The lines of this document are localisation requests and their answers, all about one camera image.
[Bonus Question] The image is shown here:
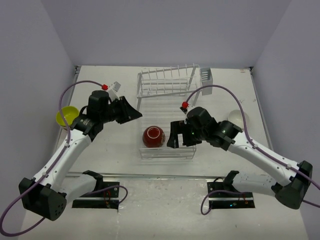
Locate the white perforated cutlery holder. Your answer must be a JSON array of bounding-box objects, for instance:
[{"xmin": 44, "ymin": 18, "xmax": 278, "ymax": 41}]
[{"xmin": 200, "ymin": 67, "xmax": 213, "ymax": 96}]

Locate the beige flower pattern bowl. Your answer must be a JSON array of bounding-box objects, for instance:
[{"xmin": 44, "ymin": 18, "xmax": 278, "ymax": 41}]
[{"xmin": 227, "ymin": 109, "xmax": 244, "ymax": 128}]

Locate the dark red bowl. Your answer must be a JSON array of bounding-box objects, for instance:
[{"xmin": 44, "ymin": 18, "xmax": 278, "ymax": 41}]
[{"xmin": 142, "ymin": 125, "xmax": 166, "ymax": 148}]

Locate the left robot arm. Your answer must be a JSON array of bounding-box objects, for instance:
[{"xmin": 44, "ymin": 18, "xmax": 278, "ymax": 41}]
[{"xmin": 18, "ymin": 90, "xmax": 143, "ymax": 221}]

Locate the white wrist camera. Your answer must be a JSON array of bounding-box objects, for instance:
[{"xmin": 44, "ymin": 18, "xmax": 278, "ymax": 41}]
[
  {"xmin": 180, "ymin": 105, "xmax": 193, "ymax": 117},
  {"xmin": 107, "ymin": 81, "xmax": 121, "ymax": 102}
]

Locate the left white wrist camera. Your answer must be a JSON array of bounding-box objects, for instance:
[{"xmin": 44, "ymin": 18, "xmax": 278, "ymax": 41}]
[{"xmin": 107, "ymin": 81, "xmax": 121, "ymax": 102}]

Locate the white wire dish rack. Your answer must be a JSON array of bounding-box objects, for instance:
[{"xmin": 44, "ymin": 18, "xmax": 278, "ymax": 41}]
[{"xmin": 136, "ymin": 64, "xmax": 201, "ymax": 160}]

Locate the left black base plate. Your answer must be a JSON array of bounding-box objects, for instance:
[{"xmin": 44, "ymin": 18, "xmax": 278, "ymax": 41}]
[{"xmin": 71, "ymin": 181, "xmax": 120, "ymax": 210}]

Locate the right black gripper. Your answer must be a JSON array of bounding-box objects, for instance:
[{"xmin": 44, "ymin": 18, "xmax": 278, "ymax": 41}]
[{"xmin": 167, "ymin": 119, "xmax": 208, "ymax": 148}]

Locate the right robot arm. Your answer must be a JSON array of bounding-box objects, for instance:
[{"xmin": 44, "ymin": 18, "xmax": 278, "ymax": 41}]
[{"xmin": 166, "ymin": 107, "xmax": 313, "ymax": 210}]

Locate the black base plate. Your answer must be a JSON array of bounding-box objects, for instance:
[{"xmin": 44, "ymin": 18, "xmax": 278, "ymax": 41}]
[
  {"xmin": 71, "ymin": 181, "xmax": 120, "ymax": 210},
  {"xmin": 207, "ymin": 180, "xmax": 256, "ymax": 210}
]

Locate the lime green bowl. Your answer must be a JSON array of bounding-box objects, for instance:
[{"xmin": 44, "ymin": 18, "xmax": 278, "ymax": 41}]
[{"xmin": 55, "ymin": 106, "xmax": 80, "ymax": 128}]

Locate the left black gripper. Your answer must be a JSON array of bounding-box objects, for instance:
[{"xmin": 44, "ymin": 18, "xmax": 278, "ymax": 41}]
[{"xmin": 100, "ymin": 95, "xmax": 142, "ymax": 124}]

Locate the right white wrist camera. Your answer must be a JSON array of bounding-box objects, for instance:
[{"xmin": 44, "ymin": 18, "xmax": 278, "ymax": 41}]
[{"xmin": 180, "ymin": 105, "xmax": 193, "ymax": 117}]

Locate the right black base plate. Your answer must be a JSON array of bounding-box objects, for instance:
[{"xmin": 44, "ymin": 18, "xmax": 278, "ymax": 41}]
[{"xmin": 207, "ymin": 180, "xmax": 256, "ymax": 210}]

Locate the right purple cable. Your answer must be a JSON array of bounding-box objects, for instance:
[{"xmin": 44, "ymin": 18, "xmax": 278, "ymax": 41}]
[{"xmin": 181, "ymin": 84, "xmax": 320, "ymax": 216}]

